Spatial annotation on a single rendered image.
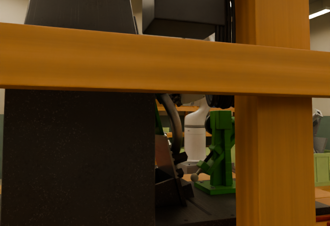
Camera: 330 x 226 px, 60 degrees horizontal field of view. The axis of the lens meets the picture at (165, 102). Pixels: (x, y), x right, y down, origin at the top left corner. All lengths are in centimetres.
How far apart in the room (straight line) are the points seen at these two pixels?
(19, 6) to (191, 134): 570
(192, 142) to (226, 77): 108
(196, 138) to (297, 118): 97
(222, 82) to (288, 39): 22
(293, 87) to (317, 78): 6
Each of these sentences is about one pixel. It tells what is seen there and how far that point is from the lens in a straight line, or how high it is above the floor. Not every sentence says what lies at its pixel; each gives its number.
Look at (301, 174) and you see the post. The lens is 68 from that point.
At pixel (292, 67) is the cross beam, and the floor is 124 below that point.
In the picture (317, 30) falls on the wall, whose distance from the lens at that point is 961.
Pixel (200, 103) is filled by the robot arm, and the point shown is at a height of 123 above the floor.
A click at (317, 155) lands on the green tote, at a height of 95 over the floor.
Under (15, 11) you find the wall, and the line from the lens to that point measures 679.
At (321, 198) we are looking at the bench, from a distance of 111.
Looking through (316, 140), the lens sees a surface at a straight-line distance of 186.
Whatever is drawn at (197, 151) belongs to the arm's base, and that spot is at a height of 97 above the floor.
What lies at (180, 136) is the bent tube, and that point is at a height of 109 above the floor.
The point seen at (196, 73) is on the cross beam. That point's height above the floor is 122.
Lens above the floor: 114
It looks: 4 degrees up
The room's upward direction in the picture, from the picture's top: straight up
